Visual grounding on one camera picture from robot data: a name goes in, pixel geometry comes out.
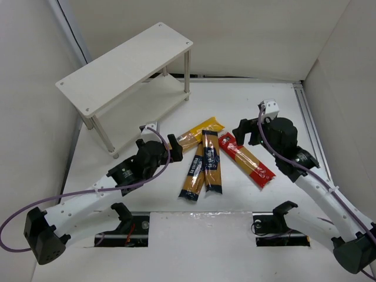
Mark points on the white two-tier shelf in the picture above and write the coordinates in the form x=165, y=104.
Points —
x=139, y=81

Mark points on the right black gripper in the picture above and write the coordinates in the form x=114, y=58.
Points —
x=252, y=128

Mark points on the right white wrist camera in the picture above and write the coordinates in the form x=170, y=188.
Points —
x=269, y=109

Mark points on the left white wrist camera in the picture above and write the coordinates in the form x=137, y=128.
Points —
x=150, y=131

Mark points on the red spaghetti bag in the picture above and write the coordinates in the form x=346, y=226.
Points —
x=249, y=164

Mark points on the dark blue spaghetti bag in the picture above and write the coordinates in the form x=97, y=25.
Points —
x=195, y=177
x=211, y=161

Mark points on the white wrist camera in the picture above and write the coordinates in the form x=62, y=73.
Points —
x=150, y=131
x=269, y=109

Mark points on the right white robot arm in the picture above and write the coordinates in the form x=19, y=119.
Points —
x=349, y=234

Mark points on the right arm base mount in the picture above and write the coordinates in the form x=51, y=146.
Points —
x=270, y=228

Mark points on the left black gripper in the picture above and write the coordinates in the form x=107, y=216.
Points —
x=160, y=147

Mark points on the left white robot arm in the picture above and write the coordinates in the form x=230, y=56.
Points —
x=49, y=232

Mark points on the aluminium rail right side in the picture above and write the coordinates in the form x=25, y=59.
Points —
x=318, y=151

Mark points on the yellow spaghetti bag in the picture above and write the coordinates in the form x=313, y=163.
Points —
x=193, y=137

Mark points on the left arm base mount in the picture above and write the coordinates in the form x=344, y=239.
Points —
x=131, y=232

